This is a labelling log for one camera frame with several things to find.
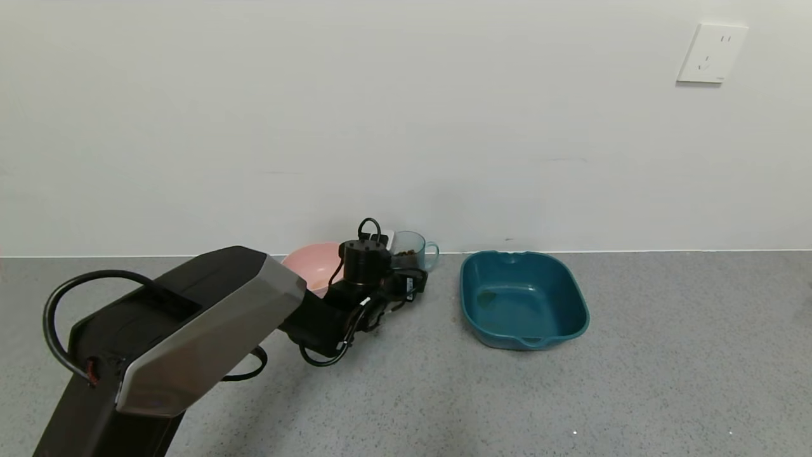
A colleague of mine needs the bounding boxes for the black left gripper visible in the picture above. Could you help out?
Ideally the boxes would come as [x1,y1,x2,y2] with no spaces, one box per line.
[391,267,428,302]

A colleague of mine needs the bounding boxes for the transparent teal ribbed cup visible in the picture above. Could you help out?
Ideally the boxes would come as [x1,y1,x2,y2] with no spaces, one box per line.
[390,230,440,275]

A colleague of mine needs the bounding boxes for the pink plastic bowl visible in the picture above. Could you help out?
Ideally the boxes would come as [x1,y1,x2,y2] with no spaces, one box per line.
[281,242,346,299]

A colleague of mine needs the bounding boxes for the teal square plastic basin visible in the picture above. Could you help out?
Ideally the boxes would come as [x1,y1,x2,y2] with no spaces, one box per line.
[460,251,590,350]

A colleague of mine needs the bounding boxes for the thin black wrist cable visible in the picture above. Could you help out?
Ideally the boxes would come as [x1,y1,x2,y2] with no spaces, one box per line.
[299,218,419,368]

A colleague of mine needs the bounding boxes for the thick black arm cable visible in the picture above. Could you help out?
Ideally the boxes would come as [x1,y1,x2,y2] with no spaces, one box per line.
[43,270,268,387]

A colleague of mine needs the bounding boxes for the white wall socket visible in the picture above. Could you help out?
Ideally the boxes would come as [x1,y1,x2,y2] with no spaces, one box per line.
[676,23,749,84]

